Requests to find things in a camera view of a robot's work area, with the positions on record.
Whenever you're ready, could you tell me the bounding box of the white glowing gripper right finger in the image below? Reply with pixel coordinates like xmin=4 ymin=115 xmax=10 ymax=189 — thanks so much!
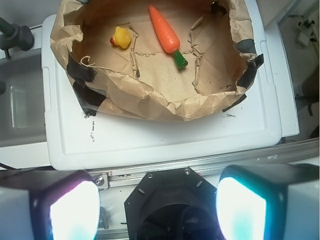
xmin=216 ymin=163 xmax=320 ymax=240

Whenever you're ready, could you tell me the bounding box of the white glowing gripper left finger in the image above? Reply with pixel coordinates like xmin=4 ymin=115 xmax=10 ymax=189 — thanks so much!
xmin=0 ymin=170 xmax=100 ymax=240

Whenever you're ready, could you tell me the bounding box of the yellow rubber duck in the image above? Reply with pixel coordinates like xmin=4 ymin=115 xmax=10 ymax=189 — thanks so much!
xmin=109 ymin=26 xmax=131 ymax=49

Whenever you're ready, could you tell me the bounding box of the clear plastic bin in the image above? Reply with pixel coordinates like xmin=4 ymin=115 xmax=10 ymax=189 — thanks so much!
xmin=0 ymin=48 xmax=47 ymax=147

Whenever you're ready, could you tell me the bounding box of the brown paper bag tray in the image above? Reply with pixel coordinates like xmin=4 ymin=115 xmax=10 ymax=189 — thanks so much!
xmin=50 ymin=0 xmax=264 ymax=122

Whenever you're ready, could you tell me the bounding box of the grey clamp knob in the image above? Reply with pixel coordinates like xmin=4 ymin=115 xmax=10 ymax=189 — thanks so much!
xmin=0 ymin=18 xmax=35 ymax=60

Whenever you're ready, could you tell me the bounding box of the orange toy carrot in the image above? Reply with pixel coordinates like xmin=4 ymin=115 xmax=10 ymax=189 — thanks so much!
xmin=148 ymin=4 xmax=188 ymax=70

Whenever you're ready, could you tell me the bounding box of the metal corner bracket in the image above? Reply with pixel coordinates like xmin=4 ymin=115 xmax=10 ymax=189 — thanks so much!
xmin=92 ymin=173 xmax=110 ymax=191

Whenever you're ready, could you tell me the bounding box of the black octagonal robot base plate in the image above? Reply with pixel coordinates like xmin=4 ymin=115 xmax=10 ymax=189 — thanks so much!
xmin=124 ymin=167 xmax=223 ymax=240

